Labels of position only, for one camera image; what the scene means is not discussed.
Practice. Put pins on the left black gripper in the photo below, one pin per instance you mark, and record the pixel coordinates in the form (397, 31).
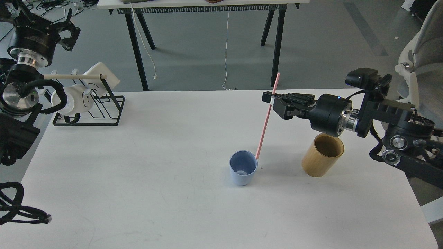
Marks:
(34, 43)

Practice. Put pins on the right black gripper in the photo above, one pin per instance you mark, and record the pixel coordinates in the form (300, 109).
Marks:
(326, 114)

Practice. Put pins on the pink chopstick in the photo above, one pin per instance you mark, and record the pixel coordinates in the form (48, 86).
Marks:
(258, 152)

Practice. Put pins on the blue plastic cup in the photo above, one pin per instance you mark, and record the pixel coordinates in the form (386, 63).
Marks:
(243, 165)

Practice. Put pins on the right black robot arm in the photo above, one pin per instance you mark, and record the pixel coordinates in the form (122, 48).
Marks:
(404, 137)

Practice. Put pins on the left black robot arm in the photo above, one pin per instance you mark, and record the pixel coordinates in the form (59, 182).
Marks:
(25, 93)

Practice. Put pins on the bamboo cylinder holder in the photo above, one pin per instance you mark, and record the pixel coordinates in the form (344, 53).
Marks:
(322, 155)

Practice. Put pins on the white bowl on rack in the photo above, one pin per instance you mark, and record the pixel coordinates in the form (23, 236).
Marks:
(77, 100)

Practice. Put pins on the white background table black legs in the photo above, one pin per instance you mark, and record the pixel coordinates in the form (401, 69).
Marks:
(201, 27)

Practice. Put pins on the white office chair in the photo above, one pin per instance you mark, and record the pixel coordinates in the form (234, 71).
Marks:
(420, 64)

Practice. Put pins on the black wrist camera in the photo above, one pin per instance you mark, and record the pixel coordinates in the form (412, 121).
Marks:
(369, 81)

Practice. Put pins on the black wire dish rack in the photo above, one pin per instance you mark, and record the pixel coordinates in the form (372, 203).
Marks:
(107, 108)

